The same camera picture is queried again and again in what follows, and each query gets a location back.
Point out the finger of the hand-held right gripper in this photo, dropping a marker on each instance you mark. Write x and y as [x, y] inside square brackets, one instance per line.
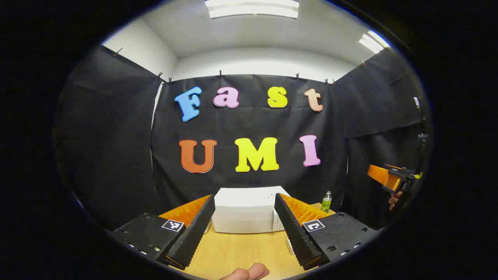
[383, 175]

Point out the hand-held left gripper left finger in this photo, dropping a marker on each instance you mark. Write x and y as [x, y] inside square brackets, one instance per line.
[194, 233]

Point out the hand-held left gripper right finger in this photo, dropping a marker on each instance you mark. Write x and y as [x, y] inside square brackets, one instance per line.
[295, 233]

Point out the white microwave oven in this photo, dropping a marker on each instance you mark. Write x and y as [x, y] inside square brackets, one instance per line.
[245, 212]

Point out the green drink bottle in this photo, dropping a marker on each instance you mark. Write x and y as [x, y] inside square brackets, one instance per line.
[326, 204]

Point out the black backdrop cloth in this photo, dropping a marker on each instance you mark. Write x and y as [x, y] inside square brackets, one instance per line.
[116, 155]

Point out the small ceiling light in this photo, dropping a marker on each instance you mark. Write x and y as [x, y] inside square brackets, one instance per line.
[372, 42]

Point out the long ceiling light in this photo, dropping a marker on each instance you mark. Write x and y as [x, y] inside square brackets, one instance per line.
[253, 8]

